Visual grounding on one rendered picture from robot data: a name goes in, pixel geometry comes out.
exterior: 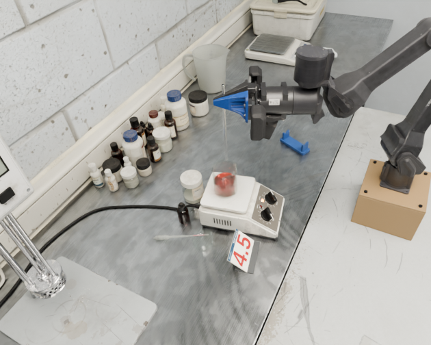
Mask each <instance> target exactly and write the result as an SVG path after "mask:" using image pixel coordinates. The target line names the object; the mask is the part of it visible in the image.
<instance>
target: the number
mask: <svg viewBox="0 0 431 345"><path fill-rule="evenodd" d="M251 244H252V240H251V239H250V238H248V237H246V236H245V235H244V234H242V233H240V232H239V231H238V234H237V239H236V242H235V246H234V249H233V254H232V257H231V261H232V262H233V263H235V264H237V265H238V266H240V267H241V268H243V269H244V270H245V269H246V264H247V261H248V256H249V252H250V247H251Z"/></svg>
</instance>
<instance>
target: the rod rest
mask: <svg viewBox="0 0 431 345"><path fill-rule="evenodd" d="M280 141H281V142H282V143H283V144H285V145H287V146H288V147H289V148H291V149H293V150H294V151H296V152H297V153H299V154H301V155H305V154H307V153H308V152H309V151H310V148H309V147H308V145H309V142H308V141H307V142H306V143H305V144H302V143H300V142H298V141H297V140H295V139H294V138H292V137H291V136H289V130H287V131H286V133H284V132H283V136H282V138H281V139H280Z"/></svg>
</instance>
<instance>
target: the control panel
mask: <svg viewBox="0 0 431 345"><path fill-rule="evenodd" d="M269 191H270V189H268V188H266V187H264V186H263V185H260V188H259V192H258V195H257V199H256V203H255V206H254V210H253V213H252V219H253V220H255V221H257V222H259V223H261V224H262V225H264V226H266V227H268V228H270V229H271V230H273V231H275V232H277V229H278V221H279V218H280V211H281V207H282V204H283V197H282V196H281V195H279V194H277V193H275V192H273V193H274V195H275V197H276V199H277V202H275V204H273V205H270V204H269V203H267V201H266V200H265V195H266V194H267V193H268V192H269ZM261 199H263V200H264V202H262V201H261ZM260 205H262V206H263V207H262V208H261V207H260ZM266 207H269V209H270V211H271V213H272V215H273V219H272V220H271V221H269V222H267V221H265V220H264V219H262V217H261V212H262V211H263V210H264V209H265V208H266Z"/></svg>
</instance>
